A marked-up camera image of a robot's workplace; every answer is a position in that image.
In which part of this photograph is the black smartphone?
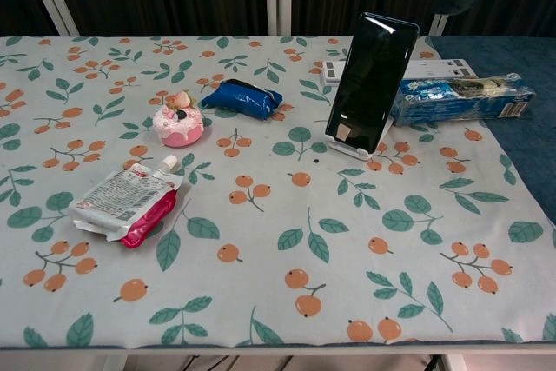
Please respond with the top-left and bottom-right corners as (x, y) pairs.
(325, 11), (420, 155)

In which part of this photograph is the white folding phone stand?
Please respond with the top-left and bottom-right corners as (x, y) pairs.
(325, 116), (394, 160)

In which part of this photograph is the dark blue table cloth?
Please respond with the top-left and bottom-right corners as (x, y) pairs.
(425, 35), (556, 229)

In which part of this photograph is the white power strip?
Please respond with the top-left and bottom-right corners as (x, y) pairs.
(320, 59), (474, 84)

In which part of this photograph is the blue cookie box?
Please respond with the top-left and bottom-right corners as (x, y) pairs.
(390, 71), (538, 128)

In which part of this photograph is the blue snack packet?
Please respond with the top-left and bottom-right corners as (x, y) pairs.
(200, 78), (283, 120)

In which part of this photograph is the floral leaf and berry tablecloth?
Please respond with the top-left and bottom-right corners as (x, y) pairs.
(0, 35), (556, 350)

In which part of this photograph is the pink toy cake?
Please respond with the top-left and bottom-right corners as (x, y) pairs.
(151, 89), (205, 149)

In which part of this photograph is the white and pink drink pouch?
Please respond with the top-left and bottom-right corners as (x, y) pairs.
(68, 154), (184, 249)

